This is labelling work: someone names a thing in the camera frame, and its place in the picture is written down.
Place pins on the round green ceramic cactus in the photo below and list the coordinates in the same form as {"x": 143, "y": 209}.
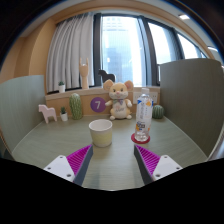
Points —
{"x": 158, "y": 112}

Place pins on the tall green ceramic cactus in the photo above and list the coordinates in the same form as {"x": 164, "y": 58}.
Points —
{"x": 75, "y": 106}

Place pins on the grey curtain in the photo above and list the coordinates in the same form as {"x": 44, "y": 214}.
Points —
{"x": 71, "y": 42}

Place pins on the white wall socket left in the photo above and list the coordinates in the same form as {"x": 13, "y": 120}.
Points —
{"x": 136, "y": 95}

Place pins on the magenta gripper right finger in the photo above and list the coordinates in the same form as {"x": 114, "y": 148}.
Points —
{"x": 152, "y": 166}

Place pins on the pink wooden horse figurine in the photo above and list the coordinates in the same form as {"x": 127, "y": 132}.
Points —
{"x": 47, "y": 112}

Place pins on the red round coaster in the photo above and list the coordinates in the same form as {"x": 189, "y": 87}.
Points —
{"x": 140, "y": 140}

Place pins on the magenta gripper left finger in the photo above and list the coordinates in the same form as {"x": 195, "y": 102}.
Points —
{"x": 72, "y": 167}

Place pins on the wooden hand sculpture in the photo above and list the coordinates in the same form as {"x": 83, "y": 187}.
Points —
{"x": 84, "y": 71}

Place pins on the plush mouse toy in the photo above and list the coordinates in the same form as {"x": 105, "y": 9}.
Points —
{"x": 119, "y": 102}

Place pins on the small potted plant on table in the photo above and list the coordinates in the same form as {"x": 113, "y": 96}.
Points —
{"x": 63, "y": 114}

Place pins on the small potted plant on ledge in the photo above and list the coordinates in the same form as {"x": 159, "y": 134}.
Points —
{"x": 61, "y": 85}

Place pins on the purple round number sign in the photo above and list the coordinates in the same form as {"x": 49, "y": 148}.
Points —
{"x": 98, "y": 104}

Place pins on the black horse figurine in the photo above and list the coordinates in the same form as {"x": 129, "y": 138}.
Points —
{"x": 105, "y": 76}

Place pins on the clear plastic water bottle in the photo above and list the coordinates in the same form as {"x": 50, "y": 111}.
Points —
{"x": 143, "y": 114}

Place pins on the pale yellow paper cup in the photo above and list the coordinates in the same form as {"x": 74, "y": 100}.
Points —
{"x": 101, "y": 132}

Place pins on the white wall socket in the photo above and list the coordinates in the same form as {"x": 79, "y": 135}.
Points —
{"x": 154, "y": 96}
{"x": 136, "y": 95}

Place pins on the white wall socket right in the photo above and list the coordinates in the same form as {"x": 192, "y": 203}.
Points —
{"x": 154, "y": 96}

